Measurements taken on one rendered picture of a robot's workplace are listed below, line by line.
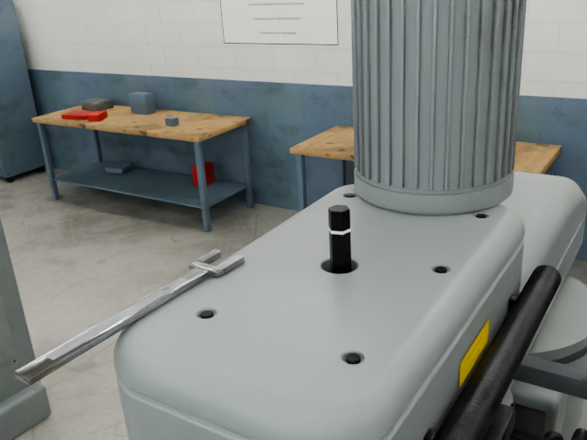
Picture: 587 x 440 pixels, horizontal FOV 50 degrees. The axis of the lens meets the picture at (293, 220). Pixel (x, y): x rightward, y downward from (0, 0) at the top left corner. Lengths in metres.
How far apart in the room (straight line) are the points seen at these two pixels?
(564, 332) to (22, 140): 7.32
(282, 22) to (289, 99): 0.65
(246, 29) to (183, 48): 0.79
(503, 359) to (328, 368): 0.23
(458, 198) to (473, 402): 0.25
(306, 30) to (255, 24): 0.52
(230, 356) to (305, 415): 0.09
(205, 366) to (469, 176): 0.39
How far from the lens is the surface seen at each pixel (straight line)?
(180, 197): 5.94
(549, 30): 4.82
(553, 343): 1.16
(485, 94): 0.74
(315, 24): 5.48
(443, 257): 0.65
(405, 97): 0.72
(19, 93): 8.01
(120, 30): 6.95
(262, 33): 5.79
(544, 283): 0.81
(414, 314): 0.55
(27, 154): 8.10
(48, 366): 0.53
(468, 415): 0.59
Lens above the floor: 2.17
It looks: 22 degrees down
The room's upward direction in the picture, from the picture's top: 4 degrees counter-clockwise
